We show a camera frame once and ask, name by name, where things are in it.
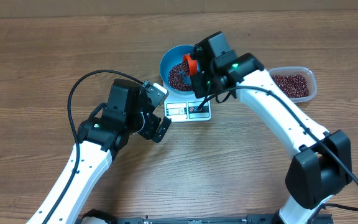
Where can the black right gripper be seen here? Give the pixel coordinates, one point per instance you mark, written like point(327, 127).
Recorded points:
point(197, 83)

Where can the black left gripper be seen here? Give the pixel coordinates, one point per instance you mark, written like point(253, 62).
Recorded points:
point(149, 132)

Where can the orange plastic measuring scoop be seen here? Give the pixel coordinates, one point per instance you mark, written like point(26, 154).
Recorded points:
point(189, 65)

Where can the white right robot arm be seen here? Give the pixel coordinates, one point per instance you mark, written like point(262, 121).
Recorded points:
point(320, 161)

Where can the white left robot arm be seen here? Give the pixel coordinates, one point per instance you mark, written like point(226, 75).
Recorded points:
point(129, 110)

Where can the red beans in bowl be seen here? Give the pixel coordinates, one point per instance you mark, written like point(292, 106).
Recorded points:
point(179, 77)

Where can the white digital kitchen scale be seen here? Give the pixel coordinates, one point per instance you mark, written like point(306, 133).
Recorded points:
point(183, 106)

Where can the teal blue bowl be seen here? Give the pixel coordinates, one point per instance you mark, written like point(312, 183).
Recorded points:
point(169, 60)

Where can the red adzuki beans in container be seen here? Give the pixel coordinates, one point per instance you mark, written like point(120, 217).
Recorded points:
point(294, 86)

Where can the clear plastic food container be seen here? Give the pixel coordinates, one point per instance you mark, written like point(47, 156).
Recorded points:
point(298, 70)

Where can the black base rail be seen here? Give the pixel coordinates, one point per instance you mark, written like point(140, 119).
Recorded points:
point(99, 217)

